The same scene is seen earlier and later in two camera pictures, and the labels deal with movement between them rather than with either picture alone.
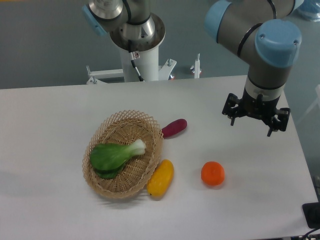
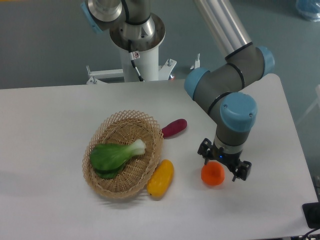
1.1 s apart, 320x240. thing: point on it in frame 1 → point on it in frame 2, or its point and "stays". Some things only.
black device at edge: [312, 213] stays
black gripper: [265, 109] → [231, 160]
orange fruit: [213, 173] stays
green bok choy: [108, 159] stays
